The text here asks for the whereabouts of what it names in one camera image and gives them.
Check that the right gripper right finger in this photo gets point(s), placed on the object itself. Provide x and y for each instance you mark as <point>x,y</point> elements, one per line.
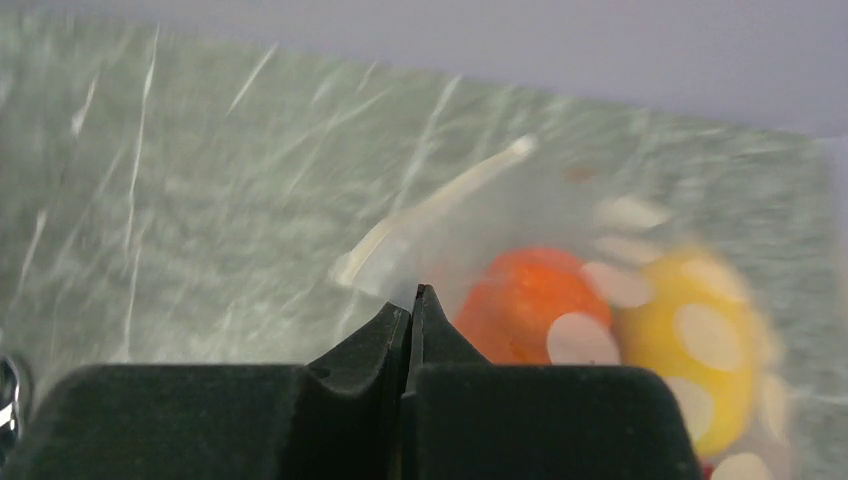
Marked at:
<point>463,417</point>

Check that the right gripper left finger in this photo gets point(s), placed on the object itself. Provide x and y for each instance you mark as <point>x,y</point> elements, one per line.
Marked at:
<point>334,418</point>

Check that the orange pumpkin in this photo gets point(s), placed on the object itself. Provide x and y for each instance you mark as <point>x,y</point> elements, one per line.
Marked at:
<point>536,306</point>

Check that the yellow mango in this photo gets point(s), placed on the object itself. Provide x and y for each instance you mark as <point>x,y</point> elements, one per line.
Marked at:
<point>700,332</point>

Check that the clear polka dot zip bag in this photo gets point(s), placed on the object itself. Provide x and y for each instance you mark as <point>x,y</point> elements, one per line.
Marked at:
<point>764,208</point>

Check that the silver wrench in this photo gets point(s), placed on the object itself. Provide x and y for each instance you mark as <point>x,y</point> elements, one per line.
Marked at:
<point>15,403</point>

